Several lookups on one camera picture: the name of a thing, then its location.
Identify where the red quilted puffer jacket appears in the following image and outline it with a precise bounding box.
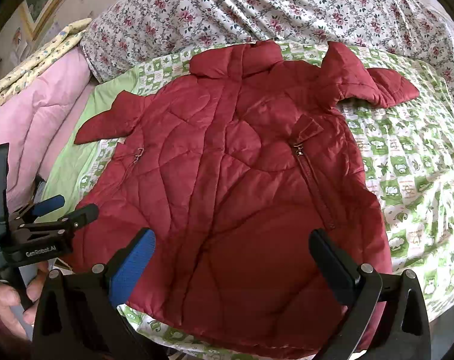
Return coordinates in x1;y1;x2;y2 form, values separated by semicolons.
66;41;419;359

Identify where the person's left hand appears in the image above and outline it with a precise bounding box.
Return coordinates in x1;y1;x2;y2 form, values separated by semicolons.
0;262;49;341

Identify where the pink quilted blanket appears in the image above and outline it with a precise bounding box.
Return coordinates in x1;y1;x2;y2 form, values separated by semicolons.
0;47;93;212

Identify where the yellow floral folded cloth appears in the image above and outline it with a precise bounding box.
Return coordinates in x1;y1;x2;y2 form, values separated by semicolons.
0;18;93;106

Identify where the floral rose bedsheet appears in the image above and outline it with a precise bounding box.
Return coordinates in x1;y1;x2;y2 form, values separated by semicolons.
80;0;454;109

